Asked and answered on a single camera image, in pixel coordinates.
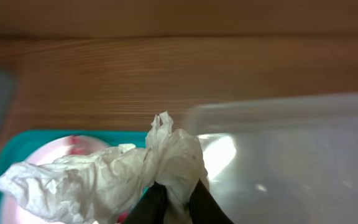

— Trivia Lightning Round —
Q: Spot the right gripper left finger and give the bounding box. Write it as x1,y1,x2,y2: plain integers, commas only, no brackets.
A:
122,182,168,224

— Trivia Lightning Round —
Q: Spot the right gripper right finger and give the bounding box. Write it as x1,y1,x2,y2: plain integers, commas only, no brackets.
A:
188,180,233,224

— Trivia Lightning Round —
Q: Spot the white tissue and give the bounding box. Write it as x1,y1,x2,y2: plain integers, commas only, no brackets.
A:
0,112,208,223

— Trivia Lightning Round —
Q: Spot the red snack wrapper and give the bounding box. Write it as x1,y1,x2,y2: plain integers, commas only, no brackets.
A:
68,136,86,155

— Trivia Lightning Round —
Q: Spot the large white plate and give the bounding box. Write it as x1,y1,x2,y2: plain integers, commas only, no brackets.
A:
0,134,130,224

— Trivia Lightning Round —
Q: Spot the clear plastic bin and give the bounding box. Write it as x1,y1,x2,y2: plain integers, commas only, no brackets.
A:
183,93,358,223

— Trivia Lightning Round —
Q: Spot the teal plastic tray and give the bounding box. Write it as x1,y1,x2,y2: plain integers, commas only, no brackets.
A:
0,129,149,224

